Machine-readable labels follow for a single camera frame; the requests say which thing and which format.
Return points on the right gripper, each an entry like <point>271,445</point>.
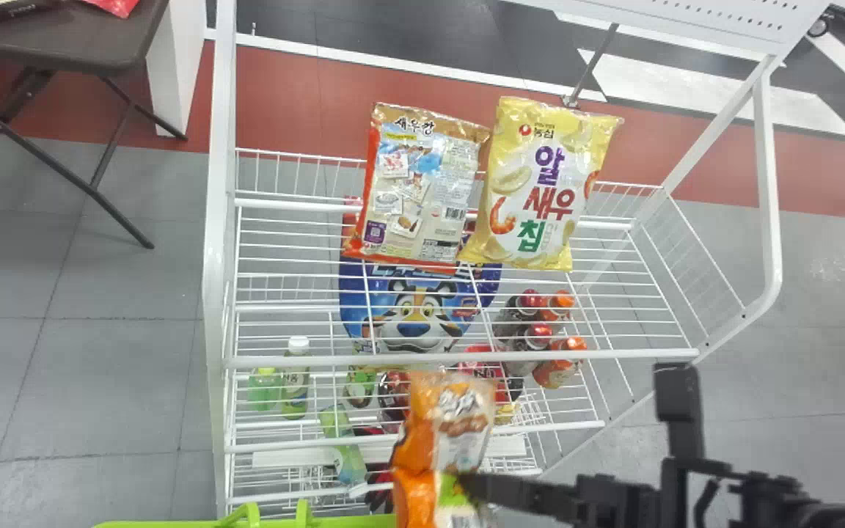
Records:
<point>613,502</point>

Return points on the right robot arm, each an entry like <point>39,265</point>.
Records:
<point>782,506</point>

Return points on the dark bottle red cap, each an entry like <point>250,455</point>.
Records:
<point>521,312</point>
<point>532,345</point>

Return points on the blue cereal bag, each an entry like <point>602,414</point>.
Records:
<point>415,312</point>

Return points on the green bottle white cap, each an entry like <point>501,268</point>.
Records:
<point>296,378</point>

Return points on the yellow snack packet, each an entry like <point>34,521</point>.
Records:
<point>540,183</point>

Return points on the orange snack packet pale back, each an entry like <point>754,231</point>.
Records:
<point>415,187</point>

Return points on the green basket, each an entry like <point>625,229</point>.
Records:
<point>173,523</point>

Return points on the red snack packet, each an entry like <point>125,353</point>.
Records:
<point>113,6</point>

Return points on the dark side table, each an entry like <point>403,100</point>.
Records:
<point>56,40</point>

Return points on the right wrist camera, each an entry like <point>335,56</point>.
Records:
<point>678,396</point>

